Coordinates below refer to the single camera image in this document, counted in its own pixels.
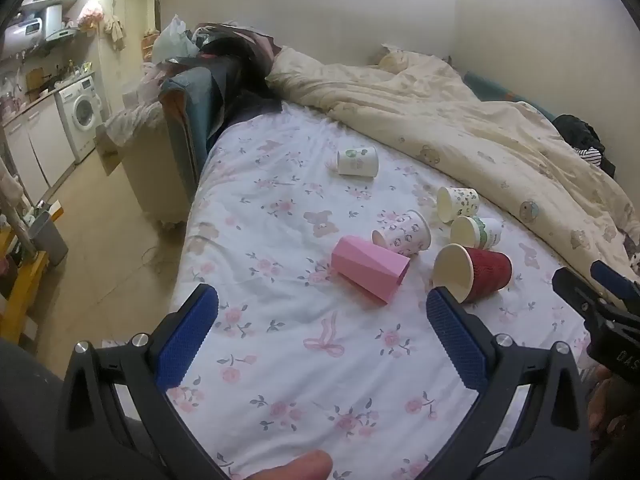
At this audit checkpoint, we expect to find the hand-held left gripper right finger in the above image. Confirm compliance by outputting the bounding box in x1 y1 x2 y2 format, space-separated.
425 285 593 480

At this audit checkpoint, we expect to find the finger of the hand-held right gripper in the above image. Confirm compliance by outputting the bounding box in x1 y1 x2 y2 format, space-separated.
551 266 608 326
589 259 640 303

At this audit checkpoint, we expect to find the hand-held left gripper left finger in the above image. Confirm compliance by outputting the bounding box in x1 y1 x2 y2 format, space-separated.
60 282 236 480

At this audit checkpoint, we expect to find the red paper cup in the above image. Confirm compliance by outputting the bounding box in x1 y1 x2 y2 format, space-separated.
431 243 514 305

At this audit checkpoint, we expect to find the green banded paper cup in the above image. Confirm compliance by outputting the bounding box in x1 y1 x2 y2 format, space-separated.
450 215 504 251

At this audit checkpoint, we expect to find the pink faceted cup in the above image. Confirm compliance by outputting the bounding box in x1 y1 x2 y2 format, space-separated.
331 235 412 307

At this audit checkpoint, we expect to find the pink printed paper cup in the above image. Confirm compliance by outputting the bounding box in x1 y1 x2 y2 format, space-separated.
371 209 432 257

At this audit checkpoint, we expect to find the dark spotted white paper cup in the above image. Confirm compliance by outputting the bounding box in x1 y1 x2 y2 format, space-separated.
436 186 480 224

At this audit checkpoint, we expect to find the green printed white paper cup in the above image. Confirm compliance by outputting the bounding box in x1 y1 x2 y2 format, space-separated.
336 146 378 178

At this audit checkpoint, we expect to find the person's right hand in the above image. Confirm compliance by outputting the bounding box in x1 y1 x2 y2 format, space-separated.
586 364 640 463

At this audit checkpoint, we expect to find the person's left hand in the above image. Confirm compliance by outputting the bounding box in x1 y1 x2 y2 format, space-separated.
246 450 334 480

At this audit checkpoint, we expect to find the striped garment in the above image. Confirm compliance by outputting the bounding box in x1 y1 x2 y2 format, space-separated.
575 146 607 167

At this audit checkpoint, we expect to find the floral bed sheet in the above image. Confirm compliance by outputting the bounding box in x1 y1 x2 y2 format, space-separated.
165 101 601 480

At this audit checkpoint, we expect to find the black garment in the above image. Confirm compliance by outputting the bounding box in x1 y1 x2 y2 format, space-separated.
552 114 619 177

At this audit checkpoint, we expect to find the grey bin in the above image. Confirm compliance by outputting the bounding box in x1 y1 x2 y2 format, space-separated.
25 209 69 267

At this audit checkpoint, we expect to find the yellow stool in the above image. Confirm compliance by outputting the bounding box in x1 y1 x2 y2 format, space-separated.
0 224 51 344

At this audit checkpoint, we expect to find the cardboard box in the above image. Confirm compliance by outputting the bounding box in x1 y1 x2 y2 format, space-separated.
95 125 123 177

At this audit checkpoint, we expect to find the teal blanket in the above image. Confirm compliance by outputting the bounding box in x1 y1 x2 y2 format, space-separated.
462 72 557 125

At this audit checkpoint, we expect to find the cream duvet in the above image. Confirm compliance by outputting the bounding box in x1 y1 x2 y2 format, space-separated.
265 45 640 281

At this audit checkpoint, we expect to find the pink patterned blanket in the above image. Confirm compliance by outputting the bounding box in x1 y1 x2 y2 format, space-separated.
104 94 171 150

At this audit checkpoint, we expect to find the blue bed board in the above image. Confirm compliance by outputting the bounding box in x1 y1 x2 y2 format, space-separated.
159 66 222 197

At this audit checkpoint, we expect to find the white kitchen cabinet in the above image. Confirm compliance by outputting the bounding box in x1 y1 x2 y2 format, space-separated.
0 94 77 202

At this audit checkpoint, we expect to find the white washing machine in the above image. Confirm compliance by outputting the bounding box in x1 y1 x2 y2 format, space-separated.
55 75 106 164

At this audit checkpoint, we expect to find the dark clothes pile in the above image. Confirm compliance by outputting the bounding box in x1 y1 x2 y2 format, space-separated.
190 22 284 133

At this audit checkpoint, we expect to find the cream pillow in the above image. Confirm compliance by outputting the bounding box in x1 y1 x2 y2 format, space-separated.
377 50 417 74

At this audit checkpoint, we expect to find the white plastic bag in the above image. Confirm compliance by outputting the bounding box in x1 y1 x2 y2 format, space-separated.
151 15 201 64

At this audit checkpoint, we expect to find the hanging cream cloth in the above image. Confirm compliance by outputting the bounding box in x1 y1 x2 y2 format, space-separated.
102 10 127 52

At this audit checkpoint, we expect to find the pink hanging bag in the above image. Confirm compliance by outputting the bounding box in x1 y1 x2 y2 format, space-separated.
77 0 106 32

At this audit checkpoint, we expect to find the white water heater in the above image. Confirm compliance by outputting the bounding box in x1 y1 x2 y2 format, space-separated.
2 4 64 54

